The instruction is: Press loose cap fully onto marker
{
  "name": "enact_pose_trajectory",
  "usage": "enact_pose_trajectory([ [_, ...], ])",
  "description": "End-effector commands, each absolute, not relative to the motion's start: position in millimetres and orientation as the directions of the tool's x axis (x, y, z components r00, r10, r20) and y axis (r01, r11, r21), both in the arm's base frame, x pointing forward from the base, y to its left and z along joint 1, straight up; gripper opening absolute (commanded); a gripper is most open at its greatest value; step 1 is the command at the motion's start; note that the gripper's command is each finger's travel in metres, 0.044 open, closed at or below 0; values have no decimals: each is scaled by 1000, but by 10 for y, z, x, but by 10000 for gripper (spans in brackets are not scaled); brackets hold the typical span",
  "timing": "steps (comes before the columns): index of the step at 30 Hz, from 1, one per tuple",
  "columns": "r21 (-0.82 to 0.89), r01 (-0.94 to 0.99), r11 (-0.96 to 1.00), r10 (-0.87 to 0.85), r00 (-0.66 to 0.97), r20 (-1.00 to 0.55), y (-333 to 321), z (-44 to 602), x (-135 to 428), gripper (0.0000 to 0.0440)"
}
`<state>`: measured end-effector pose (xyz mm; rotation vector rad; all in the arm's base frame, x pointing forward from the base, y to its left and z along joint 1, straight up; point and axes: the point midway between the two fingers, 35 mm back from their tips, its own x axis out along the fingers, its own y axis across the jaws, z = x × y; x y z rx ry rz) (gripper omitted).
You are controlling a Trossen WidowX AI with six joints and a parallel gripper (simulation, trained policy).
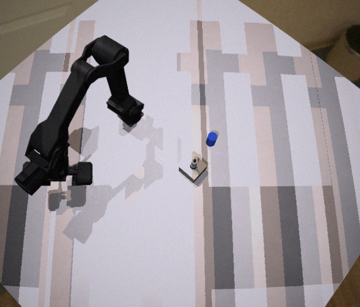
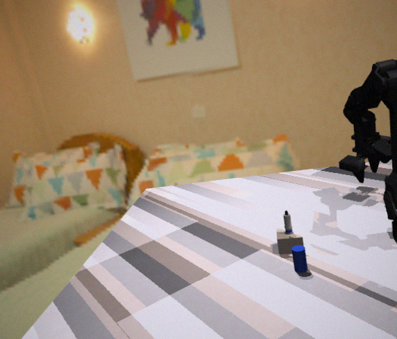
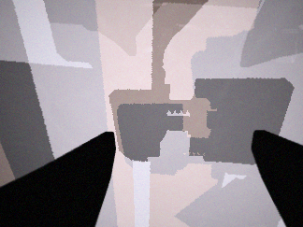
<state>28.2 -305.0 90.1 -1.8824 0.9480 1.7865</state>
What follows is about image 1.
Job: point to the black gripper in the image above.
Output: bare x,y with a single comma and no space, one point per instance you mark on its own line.
82,174

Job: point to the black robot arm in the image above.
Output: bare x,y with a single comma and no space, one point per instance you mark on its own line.
50,136

